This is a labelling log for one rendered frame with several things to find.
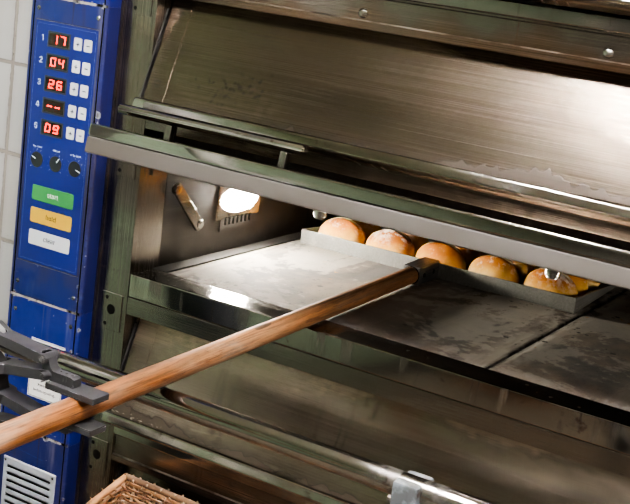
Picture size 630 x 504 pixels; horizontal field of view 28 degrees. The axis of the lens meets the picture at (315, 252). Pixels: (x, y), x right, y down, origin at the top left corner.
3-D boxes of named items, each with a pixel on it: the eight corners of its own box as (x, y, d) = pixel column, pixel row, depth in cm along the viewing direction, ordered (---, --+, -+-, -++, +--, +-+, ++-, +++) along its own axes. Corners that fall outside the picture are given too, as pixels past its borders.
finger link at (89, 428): (42, 412, 143) (41, 419, 143) (90, 431, 140) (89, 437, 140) (59, 406, 146) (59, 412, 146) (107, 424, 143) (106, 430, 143)
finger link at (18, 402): (-30, 378, 147) (-32, 388, 148) (40, 421, 143) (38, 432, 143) (-6, 370, 151) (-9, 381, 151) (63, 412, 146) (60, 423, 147)
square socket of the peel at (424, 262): (418, 286, 220) (421, 268, 220) (399, 281, 222) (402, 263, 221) (438, 278, 228) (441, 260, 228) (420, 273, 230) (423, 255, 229)
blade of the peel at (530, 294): (573, 313, 217) (576, 298, 216) (299, 242, 241) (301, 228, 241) (628, 279, 248) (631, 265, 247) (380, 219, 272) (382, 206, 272)
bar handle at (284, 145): (109, 140, 189) (116, 141, 190) (295, 185, 174) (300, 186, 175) (118, 102, 189) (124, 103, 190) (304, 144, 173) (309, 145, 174)
